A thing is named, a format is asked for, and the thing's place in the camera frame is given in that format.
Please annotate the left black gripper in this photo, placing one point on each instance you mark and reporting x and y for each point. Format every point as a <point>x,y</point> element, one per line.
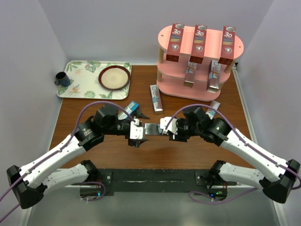
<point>136,142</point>

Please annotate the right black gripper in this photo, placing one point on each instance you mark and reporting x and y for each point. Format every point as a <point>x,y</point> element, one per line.
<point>178,137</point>

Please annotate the silver toothpaste box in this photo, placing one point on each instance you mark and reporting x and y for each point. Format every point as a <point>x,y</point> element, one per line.
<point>213,80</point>
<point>156,99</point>
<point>189,77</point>
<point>211,112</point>
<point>152,129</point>

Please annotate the red toothpaste box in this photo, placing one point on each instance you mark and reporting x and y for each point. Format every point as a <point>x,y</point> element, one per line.
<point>198,44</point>
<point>227,47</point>
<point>175,41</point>

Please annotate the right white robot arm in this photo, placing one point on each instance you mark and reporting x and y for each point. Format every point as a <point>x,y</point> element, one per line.
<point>273,175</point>

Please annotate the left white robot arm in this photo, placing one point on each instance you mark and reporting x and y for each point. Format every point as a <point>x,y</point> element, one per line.
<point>30,182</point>

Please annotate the pink three-tier shelf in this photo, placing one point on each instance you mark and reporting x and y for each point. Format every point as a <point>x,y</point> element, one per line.
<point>170,75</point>

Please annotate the blue toothpaste box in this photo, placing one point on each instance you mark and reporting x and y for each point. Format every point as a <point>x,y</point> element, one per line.
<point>131,107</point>

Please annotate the brown rimmed beige plate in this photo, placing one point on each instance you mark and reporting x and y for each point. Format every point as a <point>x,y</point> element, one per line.
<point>114,77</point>

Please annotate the floral serving tray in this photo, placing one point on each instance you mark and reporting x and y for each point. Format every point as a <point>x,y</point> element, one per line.
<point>84,80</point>

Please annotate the dark blue mug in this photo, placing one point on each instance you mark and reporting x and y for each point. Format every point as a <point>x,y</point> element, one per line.
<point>62,79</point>

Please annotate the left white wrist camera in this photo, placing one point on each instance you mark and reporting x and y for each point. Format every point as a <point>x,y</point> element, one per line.
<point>137,130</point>

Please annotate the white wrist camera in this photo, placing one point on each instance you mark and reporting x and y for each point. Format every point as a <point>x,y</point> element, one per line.
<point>168,124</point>
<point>137,130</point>

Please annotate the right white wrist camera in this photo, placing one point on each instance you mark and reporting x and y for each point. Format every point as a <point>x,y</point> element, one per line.
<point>168,124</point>

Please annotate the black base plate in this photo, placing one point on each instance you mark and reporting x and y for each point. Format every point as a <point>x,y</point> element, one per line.
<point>159,181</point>

